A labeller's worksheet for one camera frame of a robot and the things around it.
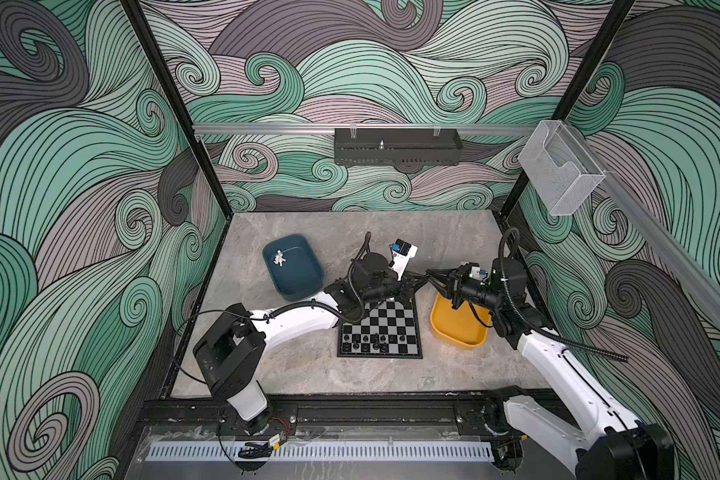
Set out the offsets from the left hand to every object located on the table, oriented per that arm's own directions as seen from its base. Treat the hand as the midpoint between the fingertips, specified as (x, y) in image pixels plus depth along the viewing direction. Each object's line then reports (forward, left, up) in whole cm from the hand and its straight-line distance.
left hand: (427, 277), depth 74 cm
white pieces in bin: (+21, +46, -23) cm, 55 cm away
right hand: (0, +1, +2) cm, 2 cm away
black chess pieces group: (-9, +14, -21) cm, 27 cm away
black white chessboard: (-5, +8, -22) cm, 24 cm away
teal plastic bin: (+16, +38, -26) cm, 49 cm away
